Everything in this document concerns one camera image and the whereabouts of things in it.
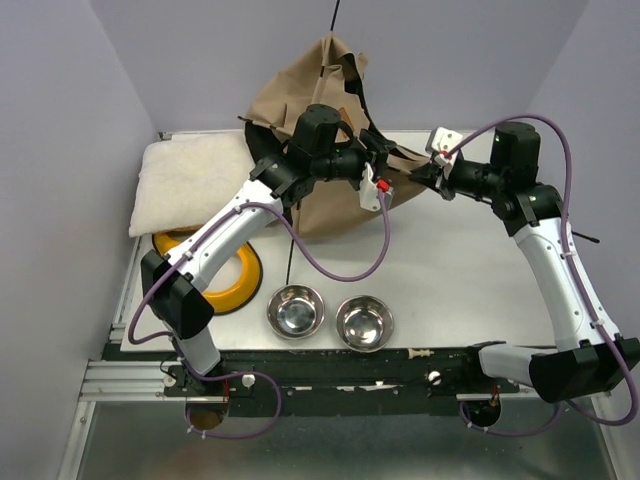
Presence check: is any white chess piece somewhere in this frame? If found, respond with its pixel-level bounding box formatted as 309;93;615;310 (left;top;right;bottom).
407;348;434;360

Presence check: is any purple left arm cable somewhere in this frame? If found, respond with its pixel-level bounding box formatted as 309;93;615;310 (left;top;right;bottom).
127;187;396;440

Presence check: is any aluminium extrusion rail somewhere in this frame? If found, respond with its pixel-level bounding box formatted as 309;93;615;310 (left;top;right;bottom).
79;361;538;403

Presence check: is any right steel pet bowl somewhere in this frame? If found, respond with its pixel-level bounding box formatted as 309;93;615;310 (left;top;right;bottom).
336;295;395;353

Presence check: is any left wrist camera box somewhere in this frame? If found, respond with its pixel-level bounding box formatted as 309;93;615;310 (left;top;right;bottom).
358;163;395;212

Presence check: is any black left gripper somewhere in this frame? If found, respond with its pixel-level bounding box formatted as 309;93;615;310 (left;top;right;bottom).
312;128;396;190

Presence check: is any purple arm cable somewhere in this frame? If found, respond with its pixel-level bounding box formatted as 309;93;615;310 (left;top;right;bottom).
127;187;396;440
439;113;636;436

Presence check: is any steel pet bowl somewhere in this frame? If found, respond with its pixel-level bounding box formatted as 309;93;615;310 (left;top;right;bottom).
336;295;395;353
266;284;325;340

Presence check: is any black tent pole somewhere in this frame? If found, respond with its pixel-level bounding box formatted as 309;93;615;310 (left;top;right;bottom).
285;0;341;285
572;230;601;244

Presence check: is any left steel pet bowl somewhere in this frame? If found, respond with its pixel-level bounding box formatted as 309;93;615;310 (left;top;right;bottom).
266;284;325;340

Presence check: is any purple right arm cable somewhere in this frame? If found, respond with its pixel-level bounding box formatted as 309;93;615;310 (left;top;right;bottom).
439;113;636;436

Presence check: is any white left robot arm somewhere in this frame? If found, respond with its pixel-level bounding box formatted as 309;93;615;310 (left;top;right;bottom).
140;104;396;395

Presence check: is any white fluffy pet cushion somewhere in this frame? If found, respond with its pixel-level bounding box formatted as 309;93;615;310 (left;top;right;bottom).
128;131;254;238

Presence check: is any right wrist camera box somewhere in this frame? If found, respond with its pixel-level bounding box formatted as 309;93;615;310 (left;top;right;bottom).
425;127;464;167

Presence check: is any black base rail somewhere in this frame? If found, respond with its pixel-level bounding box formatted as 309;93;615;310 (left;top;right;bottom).
168;348;517;417

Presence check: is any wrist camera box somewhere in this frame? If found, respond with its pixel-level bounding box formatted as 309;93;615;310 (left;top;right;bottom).
425;127;464;167
358;163;395;212

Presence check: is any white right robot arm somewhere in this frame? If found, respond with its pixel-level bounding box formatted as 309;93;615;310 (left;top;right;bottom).
410;121;639;403

